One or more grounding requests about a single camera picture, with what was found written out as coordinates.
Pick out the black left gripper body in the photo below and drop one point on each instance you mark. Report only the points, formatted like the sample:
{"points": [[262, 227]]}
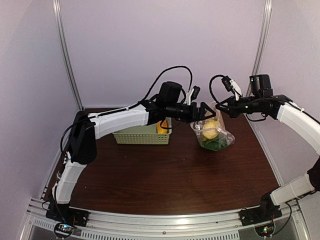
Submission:
{"points": [[184, 115]]}

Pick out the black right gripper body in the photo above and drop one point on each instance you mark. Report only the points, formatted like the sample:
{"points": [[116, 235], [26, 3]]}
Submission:
{"points": [[254, 107]]}

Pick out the toy potato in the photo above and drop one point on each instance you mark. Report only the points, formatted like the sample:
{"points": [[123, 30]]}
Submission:
{"points": [[209, 129]]}

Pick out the clear zip top bag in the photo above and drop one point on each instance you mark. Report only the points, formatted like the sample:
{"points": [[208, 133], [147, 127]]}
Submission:
{"points": [[223, 133]]}

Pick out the toy bok choy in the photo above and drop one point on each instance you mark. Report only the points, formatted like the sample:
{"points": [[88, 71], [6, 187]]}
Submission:
{"points": [[215, 144]]}

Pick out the green plastic basket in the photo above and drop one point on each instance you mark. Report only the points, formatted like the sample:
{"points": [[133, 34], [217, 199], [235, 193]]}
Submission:
{"points": [[144, 135]]}

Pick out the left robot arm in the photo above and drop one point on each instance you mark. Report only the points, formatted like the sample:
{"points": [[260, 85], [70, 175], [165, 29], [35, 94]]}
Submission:
{"points": [[81, 148]]}

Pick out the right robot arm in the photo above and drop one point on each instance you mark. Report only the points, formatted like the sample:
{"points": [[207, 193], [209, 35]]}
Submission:
{"points": [[284, 110]]}

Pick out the toy orange mango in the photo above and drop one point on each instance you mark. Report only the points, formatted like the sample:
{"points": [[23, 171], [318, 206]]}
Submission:
{"points": [[162, 127]]}

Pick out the right circuit board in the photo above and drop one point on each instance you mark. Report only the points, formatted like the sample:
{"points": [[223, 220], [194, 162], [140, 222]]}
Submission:
{"points": [[265, 230]]}

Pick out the circuit board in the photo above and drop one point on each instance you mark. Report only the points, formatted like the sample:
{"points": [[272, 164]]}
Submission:
{"points": [[63, 230], [265, 230]]}

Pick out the left circuit board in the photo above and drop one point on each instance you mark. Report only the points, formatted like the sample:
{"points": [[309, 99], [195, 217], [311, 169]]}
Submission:
{"points": [[63, 230]]}

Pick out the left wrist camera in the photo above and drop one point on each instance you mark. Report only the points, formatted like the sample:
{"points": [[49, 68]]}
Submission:
{"points": [[192, 95]]}

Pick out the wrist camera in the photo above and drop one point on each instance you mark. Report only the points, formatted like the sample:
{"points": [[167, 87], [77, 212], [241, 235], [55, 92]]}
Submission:
{"points": [[192, 95], [231, 86]]}

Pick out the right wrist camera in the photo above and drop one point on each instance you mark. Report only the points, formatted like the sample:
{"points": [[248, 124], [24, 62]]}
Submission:
{"points": [[231, 86]]}

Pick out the right aluminium frame post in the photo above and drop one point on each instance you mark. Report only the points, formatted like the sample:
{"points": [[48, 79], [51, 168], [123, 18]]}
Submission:
{"points": [[263, 36]]}

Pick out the aluminium frame post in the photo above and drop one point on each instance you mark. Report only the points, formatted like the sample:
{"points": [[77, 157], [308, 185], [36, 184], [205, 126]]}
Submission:
{"points": [[65, 53], [263, 36]]}

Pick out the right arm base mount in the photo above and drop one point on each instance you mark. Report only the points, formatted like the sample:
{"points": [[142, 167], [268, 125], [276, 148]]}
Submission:
{"points": [[256, 215]]}

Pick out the front aluminium rail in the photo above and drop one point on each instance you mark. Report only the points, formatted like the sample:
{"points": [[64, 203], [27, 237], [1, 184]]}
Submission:
{"points": [[223, 225]]}

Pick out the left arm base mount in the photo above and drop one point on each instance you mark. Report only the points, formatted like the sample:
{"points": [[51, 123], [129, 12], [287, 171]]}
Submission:
{"points": [[73, 217]]}

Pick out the left aluminium frame post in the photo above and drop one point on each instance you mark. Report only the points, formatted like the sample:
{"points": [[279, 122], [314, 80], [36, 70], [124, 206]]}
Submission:
{"points": [[65, 53]]}

